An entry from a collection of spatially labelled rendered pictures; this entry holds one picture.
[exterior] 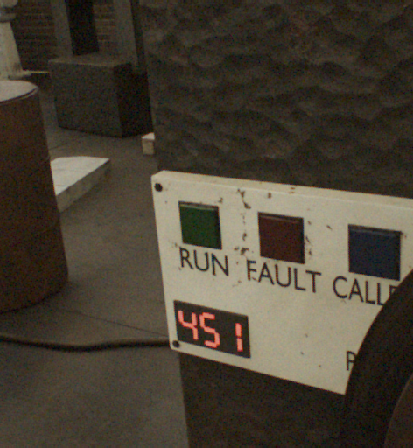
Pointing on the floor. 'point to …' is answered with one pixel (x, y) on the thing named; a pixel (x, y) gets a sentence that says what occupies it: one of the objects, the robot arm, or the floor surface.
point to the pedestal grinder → (4, 41)
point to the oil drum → (17, 201)
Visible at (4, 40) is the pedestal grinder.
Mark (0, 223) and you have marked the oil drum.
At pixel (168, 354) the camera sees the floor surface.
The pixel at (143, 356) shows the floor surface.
